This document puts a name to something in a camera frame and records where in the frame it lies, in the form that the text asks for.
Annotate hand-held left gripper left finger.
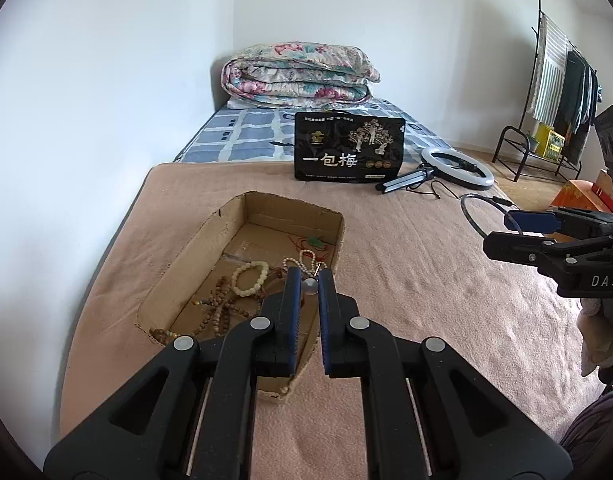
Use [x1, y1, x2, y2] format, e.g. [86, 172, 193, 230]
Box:
[43, 266, 302, 480]

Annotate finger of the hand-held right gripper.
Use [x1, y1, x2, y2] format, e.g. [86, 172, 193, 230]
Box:
[504, 208, 613, 236]
[483, 231, 613, 277]

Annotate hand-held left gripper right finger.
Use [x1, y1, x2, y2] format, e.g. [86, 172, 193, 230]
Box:
[317, 267, 572, 480]

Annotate cream bead bracelet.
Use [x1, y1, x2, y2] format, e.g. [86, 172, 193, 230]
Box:
[230, 260, 270, 297]

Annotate white pearl bracelet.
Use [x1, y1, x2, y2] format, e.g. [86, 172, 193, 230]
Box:
[281, 249, 328, 281]

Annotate dark thin bangle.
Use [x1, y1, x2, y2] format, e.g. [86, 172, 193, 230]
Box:
[461, 192, 518, 241]

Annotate green jade pendant red cord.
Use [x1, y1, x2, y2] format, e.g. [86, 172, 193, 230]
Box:
[289, 232, 335, 261]

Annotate person's right hand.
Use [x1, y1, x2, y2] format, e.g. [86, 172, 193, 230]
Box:
[579, 297, 613, 379]

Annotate orange cardboard box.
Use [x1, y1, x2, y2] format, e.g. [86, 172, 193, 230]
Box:
[549, 180, 613, 213]

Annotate red box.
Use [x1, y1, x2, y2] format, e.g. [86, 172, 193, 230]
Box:
[591, 170, 613, 212]

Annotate yellow box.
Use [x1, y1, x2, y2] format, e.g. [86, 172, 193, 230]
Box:
[535, 126, 566, 162]

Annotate black metal clothes rack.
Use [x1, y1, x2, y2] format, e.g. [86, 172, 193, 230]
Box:
[491, 0, 601, 184]

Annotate pink blanket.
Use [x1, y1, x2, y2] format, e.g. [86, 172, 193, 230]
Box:
[59, 160, 613, 480]

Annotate dark hanging clothes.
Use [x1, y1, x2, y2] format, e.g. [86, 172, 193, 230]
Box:
[554, 46, 603, 167]

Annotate black folded tripod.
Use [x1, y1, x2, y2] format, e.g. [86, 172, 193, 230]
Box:
[377, 166, 433, 195]

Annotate striped hanging towel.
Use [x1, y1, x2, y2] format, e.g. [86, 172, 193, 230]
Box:
[527, 14, 570, 122]

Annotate person's grey clothing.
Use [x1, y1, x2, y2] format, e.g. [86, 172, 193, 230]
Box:
[559, 389, 613, 470]

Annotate black printed snack bag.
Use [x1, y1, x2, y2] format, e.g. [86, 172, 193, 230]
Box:
[294, 111, 406, 183]

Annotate blue checkered bed sheet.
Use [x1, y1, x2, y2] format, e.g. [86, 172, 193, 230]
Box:
[174, 97, 452, 163]

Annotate folded floral quilt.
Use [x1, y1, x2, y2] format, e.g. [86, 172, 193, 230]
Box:
[222, 42, 381, 109]

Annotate white ring light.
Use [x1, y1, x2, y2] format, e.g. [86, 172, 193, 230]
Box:
[421, 147, 494, 191]

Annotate brown wooden bead necklace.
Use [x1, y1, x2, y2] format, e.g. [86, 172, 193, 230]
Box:
[150, 280, 267, 343]

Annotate black ring light cable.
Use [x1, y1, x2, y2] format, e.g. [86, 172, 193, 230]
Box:
[405, 179, 520, 210]

